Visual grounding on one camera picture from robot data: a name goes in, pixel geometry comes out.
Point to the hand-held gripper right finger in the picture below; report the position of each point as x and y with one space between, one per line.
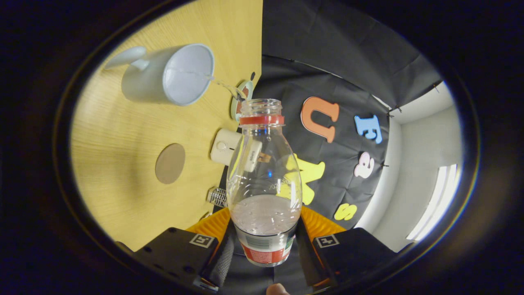
348 254

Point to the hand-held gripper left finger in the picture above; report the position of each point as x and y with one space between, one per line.
180 254

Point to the round brown coaster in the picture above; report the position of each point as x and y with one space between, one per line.
170 164

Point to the clear juice bottle red label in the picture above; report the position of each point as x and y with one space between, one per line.
264 180

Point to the white cup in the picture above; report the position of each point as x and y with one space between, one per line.
143 84

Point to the long ceiling light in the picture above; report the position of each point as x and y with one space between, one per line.
440 200

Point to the white toaster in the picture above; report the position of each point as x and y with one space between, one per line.
223 147

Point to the wooden table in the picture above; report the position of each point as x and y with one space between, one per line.
123 143

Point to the brown bread slice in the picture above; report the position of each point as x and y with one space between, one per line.
265 157

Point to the pale green plate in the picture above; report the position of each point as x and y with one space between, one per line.
235 110

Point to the black backdrop cloth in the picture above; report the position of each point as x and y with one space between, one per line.
327 53

